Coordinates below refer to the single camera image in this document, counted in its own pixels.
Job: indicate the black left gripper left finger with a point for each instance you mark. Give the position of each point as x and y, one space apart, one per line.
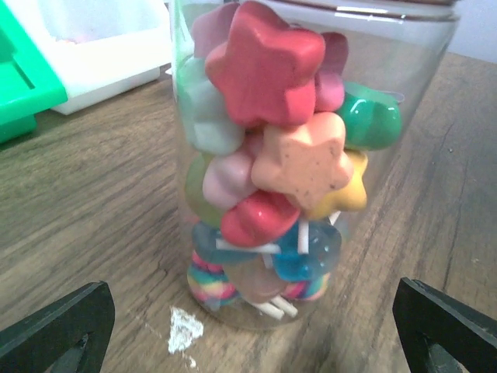
69 335

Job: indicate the white bin with swirl lollipops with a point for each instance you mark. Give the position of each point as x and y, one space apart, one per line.
98 49

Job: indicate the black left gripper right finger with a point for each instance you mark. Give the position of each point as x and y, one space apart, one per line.
440 334

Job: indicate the green bin with square lollipops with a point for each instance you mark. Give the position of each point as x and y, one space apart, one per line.
28 83

